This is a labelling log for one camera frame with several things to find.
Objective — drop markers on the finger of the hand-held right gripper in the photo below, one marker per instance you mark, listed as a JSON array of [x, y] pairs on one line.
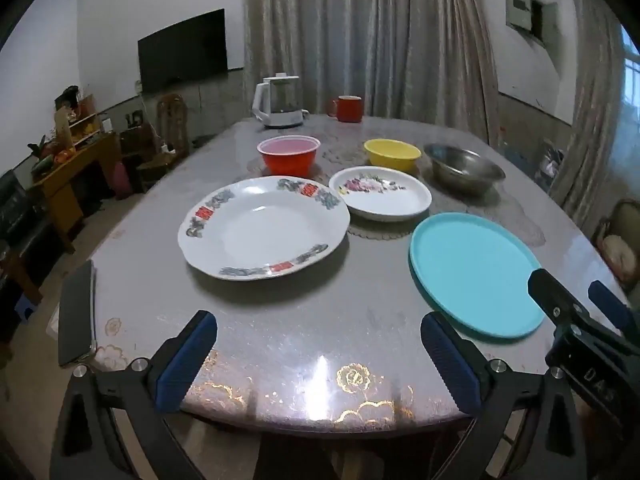
[[550, 292], [612, 305]]

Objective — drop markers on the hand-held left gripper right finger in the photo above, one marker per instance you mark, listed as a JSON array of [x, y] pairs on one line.
[[450, 365]]

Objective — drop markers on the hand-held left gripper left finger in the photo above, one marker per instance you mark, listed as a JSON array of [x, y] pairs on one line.
[[185, 360]]

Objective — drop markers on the teal plate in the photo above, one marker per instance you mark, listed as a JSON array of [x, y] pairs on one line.
[[470, 275]]

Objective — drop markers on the stainless steel bowl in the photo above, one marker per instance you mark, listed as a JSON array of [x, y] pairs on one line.
[[465, 170]]

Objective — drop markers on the large patterned white plate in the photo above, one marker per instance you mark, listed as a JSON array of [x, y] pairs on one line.
[[260, 230]]

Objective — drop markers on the small floral white plate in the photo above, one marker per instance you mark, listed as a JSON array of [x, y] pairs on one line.
[[390, 200]]

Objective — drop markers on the yellow bowl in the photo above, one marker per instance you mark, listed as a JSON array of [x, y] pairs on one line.
[[392, 157]]

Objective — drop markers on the red plastic bowl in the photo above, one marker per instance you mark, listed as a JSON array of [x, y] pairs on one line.
[[287, 162]]

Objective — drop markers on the beige armchair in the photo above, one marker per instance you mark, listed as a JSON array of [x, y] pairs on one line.
[[620, 255]]

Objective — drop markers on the black smartphone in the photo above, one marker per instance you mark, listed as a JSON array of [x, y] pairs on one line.
[[75, 310]]

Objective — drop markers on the pile of plastic bags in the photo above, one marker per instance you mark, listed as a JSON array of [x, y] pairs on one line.
[[550, 165]]

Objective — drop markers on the blue crate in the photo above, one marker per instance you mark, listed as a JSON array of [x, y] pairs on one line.
[[515, 161]]

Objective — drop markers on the blue stool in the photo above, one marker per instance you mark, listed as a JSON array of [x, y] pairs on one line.
[[25, 307]]

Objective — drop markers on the pink container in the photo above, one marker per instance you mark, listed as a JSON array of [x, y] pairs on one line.
[[121, 180]]

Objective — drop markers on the narrow beige curtain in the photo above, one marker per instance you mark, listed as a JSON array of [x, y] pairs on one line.
[[595, 85]]

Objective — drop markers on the window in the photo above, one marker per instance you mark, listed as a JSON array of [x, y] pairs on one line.
[[632, 90]]

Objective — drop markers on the black leather sofa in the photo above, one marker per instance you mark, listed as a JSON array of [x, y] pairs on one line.
[[15, 215]]

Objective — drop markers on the wooden tv cabinet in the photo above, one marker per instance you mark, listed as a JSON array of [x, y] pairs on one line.
[[75, 165]]

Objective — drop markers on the carved wooden chair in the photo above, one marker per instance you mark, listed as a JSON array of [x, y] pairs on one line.
[[172, 125]]

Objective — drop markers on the wooden desktop shelf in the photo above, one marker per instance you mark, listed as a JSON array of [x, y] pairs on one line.
[[80, 125]]

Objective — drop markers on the red mug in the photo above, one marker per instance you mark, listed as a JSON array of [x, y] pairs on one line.
[[350, 110]]

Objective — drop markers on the white electric kettle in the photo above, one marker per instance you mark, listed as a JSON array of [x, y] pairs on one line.
[[280, 105]]

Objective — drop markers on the wide beige curtain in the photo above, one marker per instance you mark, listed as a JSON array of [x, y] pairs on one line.
[[370, 35]]

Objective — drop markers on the wall electrical box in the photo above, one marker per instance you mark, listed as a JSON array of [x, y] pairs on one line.
[[517, 5]]

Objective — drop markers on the black wall television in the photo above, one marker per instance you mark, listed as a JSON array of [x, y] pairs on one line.
[[182, 52]]

